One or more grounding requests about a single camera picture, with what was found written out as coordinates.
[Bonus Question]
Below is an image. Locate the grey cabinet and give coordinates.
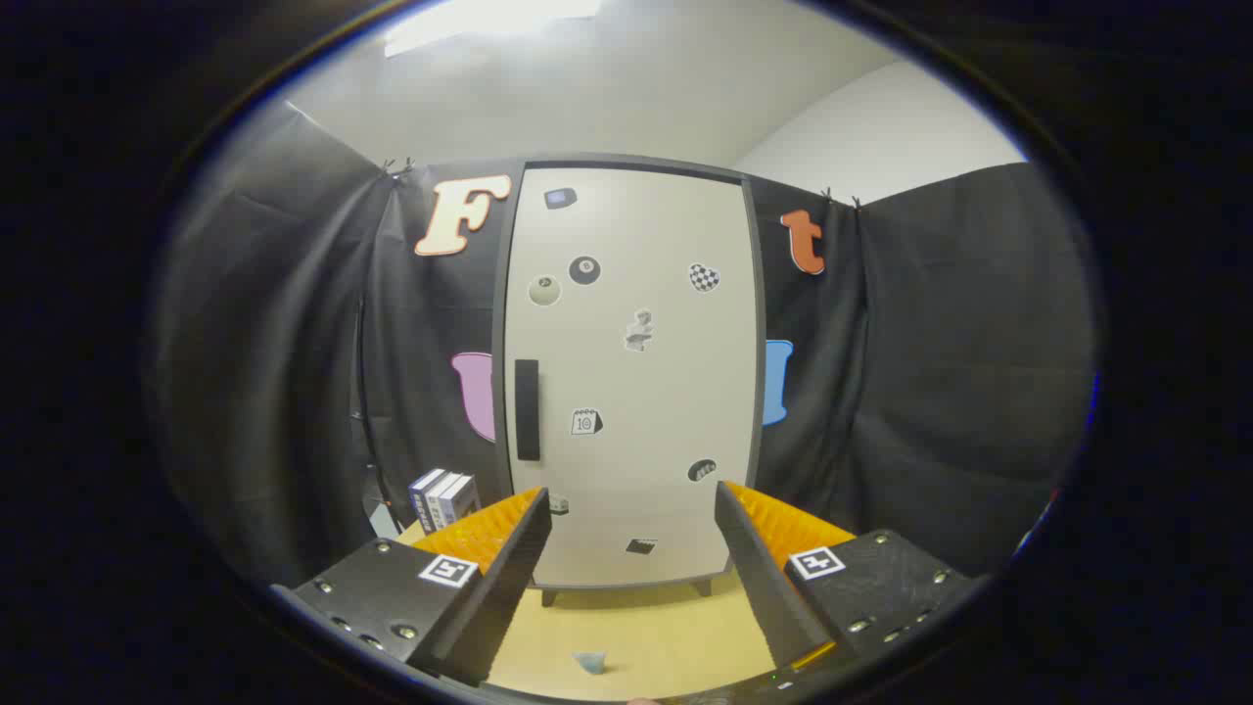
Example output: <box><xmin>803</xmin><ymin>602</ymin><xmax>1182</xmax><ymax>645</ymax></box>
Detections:
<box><xmin>492</xmin><ymin>154</ymin><xmax>769</xmax><ymax>608</ymax></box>

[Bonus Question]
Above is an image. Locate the thin black pole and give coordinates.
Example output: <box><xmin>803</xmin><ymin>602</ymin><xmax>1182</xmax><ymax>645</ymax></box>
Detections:
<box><xmin>349</xmin><ymin>294</ymin><xmax>378</xmax><ymax>510</ymax></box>

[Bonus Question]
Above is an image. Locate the white spine book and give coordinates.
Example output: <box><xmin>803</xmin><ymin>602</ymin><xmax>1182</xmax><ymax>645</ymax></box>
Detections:
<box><xmin>426</xmin><ymin>472</ymin><xmax>461</xmax><ymax>530</ymax></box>

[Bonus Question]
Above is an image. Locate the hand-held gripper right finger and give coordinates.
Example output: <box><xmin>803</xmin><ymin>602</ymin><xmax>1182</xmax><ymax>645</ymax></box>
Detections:
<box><xmin>715</xmin><ymin>480</ymin><xmax>985</xmax><ymax>672</ymax></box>

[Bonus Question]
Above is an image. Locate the black door handle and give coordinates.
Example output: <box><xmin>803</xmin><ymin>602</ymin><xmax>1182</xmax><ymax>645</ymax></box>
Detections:
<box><xmin>515</xmin><ymin>359</ymin><xmax>541</xmax><ymax>461</ymax></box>

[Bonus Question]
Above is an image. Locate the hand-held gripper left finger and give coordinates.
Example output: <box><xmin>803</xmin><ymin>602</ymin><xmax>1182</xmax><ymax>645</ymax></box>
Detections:
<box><xmin>269</xmin><ymin>487</ymin><xmax>552</xmax><ymax>686</ymax></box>

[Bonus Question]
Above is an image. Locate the dark blue spine book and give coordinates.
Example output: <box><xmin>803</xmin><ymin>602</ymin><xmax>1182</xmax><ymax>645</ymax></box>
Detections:
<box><xmin>408</xmin><ymin>468</ymin><xmax>446</xmax><ymax>535</ymax></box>

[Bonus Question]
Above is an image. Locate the black backdrop cloth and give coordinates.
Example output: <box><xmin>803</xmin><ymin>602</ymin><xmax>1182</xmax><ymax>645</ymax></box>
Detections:
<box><xmin>147</xmin><ymin>103</ymin><xmax>1097</xmax><ymax>588</ymax></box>

